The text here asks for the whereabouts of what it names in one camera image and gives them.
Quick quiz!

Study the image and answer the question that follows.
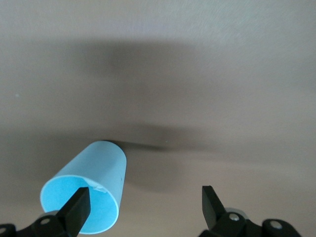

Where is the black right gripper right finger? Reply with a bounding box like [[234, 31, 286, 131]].
[[198, 185, 301, 237]]

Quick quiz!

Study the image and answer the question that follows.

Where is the brown table cover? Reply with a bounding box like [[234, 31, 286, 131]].
[[0, 0, 316, 237]]

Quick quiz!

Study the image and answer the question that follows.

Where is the white crumpled paper wad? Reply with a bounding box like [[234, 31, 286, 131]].
[[86, 182, 107, 194]]

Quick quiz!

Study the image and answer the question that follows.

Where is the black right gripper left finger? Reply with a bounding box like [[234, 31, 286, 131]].
[[0, 187, 91, 237]]

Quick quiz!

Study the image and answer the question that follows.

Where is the blue cup holding white paper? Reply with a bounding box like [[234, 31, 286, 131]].
[[40, 140, 128, 235]]

